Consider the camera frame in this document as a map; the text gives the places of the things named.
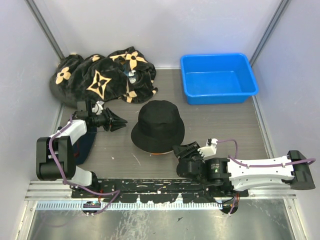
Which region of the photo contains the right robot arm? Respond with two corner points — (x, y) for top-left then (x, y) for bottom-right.
(172, 138), (316, 197)

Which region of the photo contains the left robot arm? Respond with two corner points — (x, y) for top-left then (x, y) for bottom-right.
(36, 100), (128, 198)

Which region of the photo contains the black bucket hat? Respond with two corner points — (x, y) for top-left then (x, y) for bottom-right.
(130, 100), (185, 153)

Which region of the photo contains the black flower-pattern blanket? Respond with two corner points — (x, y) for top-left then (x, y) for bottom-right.
(49, 46), (159, 108)

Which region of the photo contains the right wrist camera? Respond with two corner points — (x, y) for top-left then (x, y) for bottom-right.
(197, 138), (218, 158)

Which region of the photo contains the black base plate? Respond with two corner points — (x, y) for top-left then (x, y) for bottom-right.
(70, 177), (250, 204)

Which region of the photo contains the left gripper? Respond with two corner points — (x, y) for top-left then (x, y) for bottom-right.
(89, 107), (128, 132)

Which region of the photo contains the aluminium front rail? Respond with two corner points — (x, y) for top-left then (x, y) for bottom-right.
(24, 180), (297, 201)

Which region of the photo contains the blue plastic bin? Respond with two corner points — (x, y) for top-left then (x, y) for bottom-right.
(180, 53), (259, 105)

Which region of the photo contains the navy cloth with red stripe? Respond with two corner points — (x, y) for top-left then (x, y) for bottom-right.
(72, 127), (97, 165)

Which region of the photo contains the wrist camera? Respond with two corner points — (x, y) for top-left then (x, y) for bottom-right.
(92, 101), (105, 115)
(197, 138), (218, 158)

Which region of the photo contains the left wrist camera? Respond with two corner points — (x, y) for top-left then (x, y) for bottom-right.
(92, 101), (105, 115)

